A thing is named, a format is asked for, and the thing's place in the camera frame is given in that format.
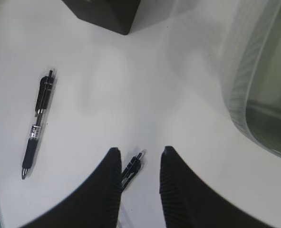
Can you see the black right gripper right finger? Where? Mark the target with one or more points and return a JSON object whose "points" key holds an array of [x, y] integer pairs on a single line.
{"points": [[238, 191]]}

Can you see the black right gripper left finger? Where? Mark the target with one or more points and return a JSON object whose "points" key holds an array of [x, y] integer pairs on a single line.
{"points": [[94, 204]]}

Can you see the clear plastic ruler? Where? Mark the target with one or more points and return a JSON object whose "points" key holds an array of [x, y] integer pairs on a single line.
{"points": [[123, 218]]}

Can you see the black pen under ruler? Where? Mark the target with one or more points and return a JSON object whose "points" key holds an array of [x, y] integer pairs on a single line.
{"points": [[131, 170]]}

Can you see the black pen near holder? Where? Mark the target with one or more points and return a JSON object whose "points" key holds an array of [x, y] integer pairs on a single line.
{"points": [[45, 92]]}

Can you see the green plastic woven basket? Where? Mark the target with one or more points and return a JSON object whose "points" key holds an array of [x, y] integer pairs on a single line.
{"points": [[229, 52]]}

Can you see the black square pen holder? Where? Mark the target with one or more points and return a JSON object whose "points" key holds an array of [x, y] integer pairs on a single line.
{"points": [[114, 15]]}

